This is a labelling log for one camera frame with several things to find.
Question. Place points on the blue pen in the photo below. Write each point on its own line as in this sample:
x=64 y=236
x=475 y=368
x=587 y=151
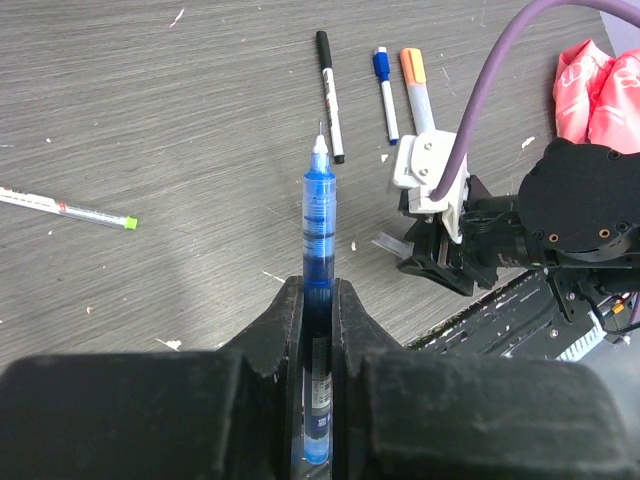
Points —
x=319 y=226

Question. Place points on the clear pen cap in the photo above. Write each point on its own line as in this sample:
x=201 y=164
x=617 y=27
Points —
x=392 y=245

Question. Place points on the white pen black tip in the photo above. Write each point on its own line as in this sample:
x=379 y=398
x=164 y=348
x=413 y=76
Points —
x=389 y=107

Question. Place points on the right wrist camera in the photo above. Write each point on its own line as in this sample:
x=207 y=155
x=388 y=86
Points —
x=418 y=167

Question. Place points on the black white marker pen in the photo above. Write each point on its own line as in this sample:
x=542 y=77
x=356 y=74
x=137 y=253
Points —
x=326 y=69

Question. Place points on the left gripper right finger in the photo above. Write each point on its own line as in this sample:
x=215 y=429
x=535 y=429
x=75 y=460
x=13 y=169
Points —
x=401 y=414

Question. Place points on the blue silver pen cap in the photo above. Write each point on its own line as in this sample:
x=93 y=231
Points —
x=381 y=64

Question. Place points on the orange highlighter cap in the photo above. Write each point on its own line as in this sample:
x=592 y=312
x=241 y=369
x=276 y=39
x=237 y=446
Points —
x=413 y=67

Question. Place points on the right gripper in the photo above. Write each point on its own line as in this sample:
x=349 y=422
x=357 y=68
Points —
x=459 y=267

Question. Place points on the white pen green tip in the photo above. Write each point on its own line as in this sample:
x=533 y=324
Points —
x=62 y=208

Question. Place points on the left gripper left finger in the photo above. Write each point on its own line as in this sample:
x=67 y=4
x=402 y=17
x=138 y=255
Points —
x=229 y=413

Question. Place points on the red patterned cloth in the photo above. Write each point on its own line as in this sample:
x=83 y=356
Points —
x=596 y=97

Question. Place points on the translucent highlighter body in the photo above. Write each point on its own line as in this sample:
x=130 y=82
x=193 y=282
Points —
x=421 y=108

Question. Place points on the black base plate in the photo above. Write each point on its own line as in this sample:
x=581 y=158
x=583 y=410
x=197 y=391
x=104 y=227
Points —
x=538 y=315

